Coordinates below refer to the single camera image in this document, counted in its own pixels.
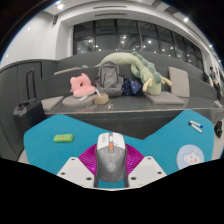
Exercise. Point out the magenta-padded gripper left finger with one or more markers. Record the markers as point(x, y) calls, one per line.
point(75, 170)

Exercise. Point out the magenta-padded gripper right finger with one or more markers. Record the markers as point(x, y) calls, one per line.
point(146, 170)

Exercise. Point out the grey computer mouse orange accents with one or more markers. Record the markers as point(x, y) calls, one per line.
point(111, 160)

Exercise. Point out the round light blue mouse pad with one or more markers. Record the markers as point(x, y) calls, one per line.
point(190, 156)

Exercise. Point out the green rectangular eraser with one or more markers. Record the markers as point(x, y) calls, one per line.
point(63, 138)

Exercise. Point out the white marker black cap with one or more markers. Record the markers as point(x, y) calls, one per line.
point(195, 128)

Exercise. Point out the white marker blue cap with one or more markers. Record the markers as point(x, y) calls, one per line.
point(196, 124)

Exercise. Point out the round grey seat cushion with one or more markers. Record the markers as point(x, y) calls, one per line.
point(78, 101)

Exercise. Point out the flat light grey cushion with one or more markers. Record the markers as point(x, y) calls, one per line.
point(51, 102)

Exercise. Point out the flat grey seat cushion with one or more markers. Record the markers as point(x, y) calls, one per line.
point(164, 97)

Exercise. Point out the black bag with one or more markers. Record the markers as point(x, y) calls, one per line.
point(218, 128)

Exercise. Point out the dark blue patterned bag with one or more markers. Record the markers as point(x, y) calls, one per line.
point(131, 87)

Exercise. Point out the pink plush toy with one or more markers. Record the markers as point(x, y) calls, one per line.
point(81, 86)

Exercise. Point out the upright grey square cushion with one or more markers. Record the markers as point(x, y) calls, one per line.
point(179, 81)

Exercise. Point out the grey backpack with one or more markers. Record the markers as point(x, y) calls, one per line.
point(109, 79)

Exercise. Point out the green dragon plush toy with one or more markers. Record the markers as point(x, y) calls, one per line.
point(143, 71)

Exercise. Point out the person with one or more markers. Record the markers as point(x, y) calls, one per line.
point(215, 80)

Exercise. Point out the ceiling lights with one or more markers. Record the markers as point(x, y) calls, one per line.
point(60, 6)

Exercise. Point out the dark glass window wall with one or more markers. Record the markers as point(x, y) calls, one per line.
point(133, 36)

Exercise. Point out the black wall speaker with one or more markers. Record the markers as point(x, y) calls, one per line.
point(55, 19)

